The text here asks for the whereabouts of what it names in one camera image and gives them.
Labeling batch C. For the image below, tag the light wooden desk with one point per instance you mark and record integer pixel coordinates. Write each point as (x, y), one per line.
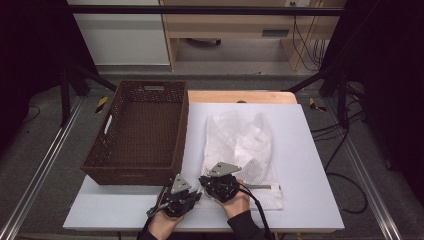
(233, 25)

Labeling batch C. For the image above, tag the black curtain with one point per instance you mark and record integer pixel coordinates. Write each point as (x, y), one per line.
(390, 83)
(30, 50)

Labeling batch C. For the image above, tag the white mesh laundry bag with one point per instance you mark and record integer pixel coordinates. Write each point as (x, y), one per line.
(223, 146)

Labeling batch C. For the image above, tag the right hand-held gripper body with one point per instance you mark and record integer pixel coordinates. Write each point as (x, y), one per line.
(221, 183)

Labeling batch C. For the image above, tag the white cabinet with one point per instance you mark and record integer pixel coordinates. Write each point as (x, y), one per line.
(123, 40)

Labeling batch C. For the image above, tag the person's left hand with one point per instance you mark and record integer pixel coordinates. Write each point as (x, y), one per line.
(163, 226)

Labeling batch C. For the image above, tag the brown woven basket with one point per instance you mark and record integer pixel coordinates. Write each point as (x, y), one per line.
(140, 133)

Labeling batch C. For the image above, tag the black metal stand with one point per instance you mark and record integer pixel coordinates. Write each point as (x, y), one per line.
(66, 96)
(341, 96)

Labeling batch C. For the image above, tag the white garment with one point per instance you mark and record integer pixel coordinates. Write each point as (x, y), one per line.
(255, 143)

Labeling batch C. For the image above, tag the person's right hand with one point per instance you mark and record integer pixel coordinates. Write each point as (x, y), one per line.
(238, 203)

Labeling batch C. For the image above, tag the aluminium floor rail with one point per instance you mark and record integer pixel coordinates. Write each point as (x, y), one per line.
(43, 160)
(363, 173)

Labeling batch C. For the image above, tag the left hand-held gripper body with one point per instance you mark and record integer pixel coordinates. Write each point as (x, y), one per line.
(176, 200)

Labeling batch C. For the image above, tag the black horizontal frame bar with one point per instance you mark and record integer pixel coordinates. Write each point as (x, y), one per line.
(200, 10)

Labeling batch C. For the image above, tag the yellow black tape piece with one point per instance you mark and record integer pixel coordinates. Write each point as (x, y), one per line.
(101, 104)
(315, 105)

